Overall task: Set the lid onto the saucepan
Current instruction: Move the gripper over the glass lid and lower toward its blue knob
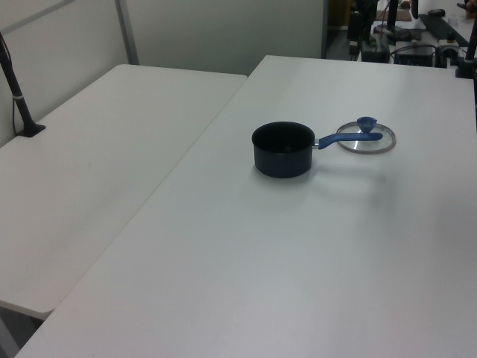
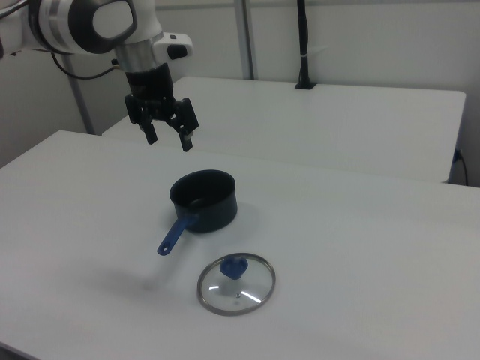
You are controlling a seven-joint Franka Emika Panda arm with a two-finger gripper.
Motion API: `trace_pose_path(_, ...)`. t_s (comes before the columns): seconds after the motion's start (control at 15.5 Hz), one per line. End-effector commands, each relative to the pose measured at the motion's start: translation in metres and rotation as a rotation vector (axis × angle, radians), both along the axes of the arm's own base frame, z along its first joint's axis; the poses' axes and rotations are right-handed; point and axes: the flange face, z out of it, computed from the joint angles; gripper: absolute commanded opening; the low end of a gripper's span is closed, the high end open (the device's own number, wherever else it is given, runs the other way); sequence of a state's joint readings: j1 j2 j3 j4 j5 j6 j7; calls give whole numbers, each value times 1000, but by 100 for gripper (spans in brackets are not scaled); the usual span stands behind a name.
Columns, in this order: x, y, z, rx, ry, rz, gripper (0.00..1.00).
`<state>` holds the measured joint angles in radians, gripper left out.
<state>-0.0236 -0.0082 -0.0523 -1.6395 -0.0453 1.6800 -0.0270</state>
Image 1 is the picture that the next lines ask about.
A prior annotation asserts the black upright device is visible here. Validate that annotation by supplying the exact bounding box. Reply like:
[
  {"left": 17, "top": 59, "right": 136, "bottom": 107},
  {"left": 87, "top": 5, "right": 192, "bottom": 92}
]
[{"left": 347, "top": 10, "right": 363, "bottom": 42}]

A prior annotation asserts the glass lid with blue knob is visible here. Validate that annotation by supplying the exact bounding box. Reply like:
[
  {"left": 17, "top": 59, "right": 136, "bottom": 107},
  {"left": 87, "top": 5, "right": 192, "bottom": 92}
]
[{"left": 335, "top": 116, "right": 397, "bottom": 155}]

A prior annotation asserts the black keyboard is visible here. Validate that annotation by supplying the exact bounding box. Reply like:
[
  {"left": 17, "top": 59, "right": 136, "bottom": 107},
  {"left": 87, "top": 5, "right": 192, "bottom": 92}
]
[{"left": 418, "top": 13, "right": 470, "bottom": 48}]

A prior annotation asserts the person's hand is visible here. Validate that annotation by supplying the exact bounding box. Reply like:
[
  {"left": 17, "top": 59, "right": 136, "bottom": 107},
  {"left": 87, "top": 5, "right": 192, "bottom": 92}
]
[{"left": 456, "top": 1, "right": 477, "bottom": 18}]

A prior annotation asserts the black clamped pole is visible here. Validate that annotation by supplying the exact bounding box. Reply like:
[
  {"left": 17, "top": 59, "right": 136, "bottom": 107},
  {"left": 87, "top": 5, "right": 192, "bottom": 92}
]
[{"left": 453, "top": 25, "right": 477, "bottom": 80}]

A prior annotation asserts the black camera stand pole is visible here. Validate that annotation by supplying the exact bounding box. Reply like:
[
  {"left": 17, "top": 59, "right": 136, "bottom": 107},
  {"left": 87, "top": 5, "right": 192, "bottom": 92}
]
[{"left": 0, "top": 31, "right": 47, "bottom": 139}]

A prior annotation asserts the black computer box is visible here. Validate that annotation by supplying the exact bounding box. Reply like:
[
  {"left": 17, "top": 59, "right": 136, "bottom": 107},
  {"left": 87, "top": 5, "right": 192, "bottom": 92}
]
[{"left": 394, "top": 44, "right": 437, "bottom": 68}]

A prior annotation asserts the black monitor stand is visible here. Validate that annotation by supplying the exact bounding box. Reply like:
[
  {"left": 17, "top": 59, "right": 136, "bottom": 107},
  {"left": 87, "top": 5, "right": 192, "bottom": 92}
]
[{"left": 372, "top": 0, "right": 411, "bottom": 44}]

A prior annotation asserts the dark saucepan with blue handle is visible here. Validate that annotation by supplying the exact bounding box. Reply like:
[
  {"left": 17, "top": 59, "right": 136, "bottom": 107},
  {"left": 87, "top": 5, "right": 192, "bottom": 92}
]
[{"left": 251, "top": 121, "right": 384, "bottom": 179}]

